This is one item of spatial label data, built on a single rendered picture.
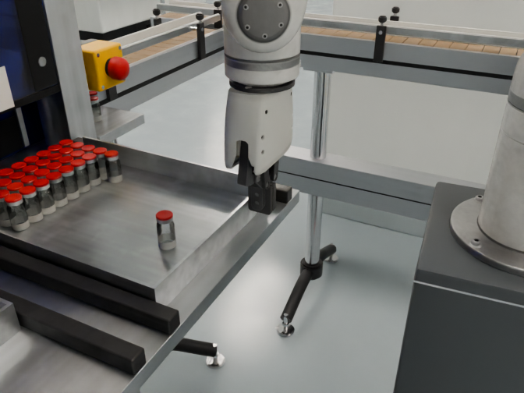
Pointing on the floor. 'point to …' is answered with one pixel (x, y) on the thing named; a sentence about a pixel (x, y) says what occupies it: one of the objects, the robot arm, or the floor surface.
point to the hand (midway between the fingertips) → (262, 196)
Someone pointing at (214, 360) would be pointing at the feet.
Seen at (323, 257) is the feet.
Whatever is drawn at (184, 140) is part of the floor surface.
